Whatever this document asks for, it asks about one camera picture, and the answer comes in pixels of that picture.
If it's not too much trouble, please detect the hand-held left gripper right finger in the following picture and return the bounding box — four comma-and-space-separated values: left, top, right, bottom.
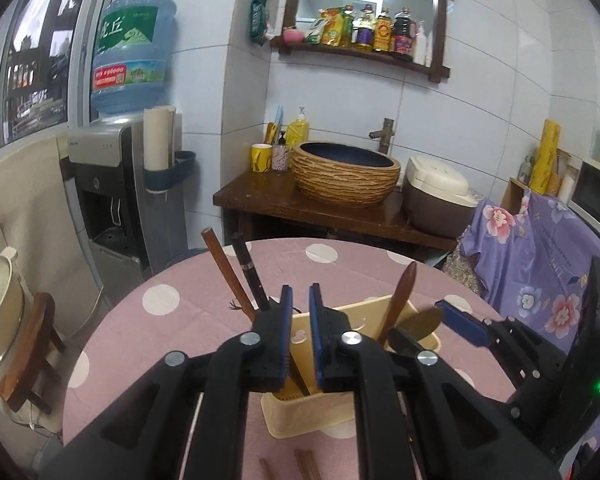
307, 282, 563, 480

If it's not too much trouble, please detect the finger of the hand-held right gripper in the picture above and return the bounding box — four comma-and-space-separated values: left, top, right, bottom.
435, 300, 577, 437
387, 327, 427, 358

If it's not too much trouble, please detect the green hanging packet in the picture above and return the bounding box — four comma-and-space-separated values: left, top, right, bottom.
250, 0, 271, 41

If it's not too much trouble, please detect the pink polka dot tablecloth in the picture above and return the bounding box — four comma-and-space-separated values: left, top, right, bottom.
62, 237, 531, 480

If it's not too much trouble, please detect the white squeeze bottle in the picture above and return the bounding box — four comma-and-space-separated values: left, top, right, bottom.
414, 21, 433, 66

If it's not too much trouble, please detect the yellow snack bag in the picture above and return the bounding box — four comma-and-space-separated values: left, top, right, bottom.
304, 7, 346, 47

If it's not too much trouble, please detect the sliding glass window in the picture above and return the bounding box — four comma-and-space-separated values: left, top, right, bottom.
0, 0, 126, 161

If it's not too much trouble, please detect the glass jar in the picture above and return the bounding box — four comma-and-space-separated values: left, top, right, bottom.
557, 165, 578, 203

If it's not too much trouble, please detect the cream perforated utensil holder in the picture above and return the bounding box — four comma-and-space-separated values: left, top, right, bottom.
260, 295, 442, 441

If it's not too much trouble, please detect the wooden handled utensil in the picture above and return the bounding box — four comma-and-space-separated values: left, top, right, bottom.
377, 261, 419, 347

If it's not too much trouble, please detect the dark soy sauce bottle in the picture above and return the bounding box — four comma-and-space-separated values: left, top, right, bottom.
392, 7, 417, 57

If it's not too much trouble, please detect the woven pattern wash basin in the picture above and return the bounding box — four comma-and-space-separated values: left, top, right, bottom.
290, 141, 402, 208

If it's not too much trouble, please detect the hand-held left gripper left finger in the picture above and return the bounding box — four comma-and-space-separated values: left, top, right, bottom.
40, 284, 295, 480

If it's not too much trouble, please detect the dark wooden counter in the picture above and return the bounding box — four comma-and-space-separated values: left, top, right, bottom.
212, 170, 458, 261

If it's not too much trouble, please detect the yellow soap pump bottle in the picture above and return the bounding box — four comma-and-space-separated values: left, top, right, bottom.
286, 106, 310, 148

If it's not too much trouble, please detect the bronze faucet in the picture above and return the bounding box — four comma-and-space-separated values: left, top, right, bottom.
369, 118, 396, 155

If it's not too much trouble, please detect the dark wooden stool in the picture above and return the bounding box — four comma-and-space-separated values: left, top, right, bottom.
0, 292, 67, 415

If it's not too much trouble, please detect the yellow patterned roll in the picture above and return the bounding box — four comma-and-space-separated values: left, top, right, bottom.
529, 119, 561, 196

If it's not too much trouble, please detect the beige cloth cover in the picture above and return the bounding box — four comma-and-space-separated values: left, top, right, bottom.
0, 135, 106, 341

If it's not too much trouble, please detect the orange label bottle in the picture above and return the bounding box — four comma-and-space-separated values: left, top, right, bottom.
374, 7, 395, 53

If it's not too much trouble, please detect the cream pot with lid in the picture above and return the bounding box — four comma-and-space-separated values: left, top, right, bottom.
0, 247, 33, 393

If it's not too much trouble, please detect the brown white rice cooker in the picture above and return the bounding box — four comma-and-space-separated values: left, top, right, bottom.
402, 155, 481, 238

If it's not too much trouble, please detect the white microwave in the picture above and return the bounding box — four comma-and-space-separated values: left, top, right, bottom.
567, 157, 600, 241

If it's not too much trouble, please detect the grey water dispenser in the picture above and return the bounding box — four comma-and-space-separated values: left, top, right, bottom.
67, 115, 188, 281

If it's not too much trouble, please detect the yellow oil bottle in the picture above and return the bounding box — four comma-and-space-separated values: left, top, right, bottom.
341, 5, 356, 48

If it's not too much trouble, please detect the purple label bottle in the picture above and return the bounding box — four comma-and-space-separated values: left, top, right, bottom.
352, 4, 376, 51

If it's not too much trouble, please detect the purple floral cloth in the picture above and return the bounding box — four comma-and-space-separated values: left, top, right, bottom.
442, 187, 600, 466

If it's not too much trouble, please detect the small wooden box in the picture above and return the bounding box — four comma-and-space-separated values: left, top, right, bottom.
500, 177, 531, 216

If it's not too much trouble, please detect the shiny metal spoon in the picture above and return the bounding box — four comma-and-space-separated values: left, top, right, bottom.
387, 305, 446, 348

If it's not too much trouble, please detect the blue water jug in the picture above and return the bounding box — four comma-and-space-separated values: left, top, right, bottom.
90, 0, 177, 116

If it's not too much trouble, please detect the yellow cup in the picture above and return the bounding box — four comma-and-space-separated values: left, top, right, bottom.
251, 143, 273, 173

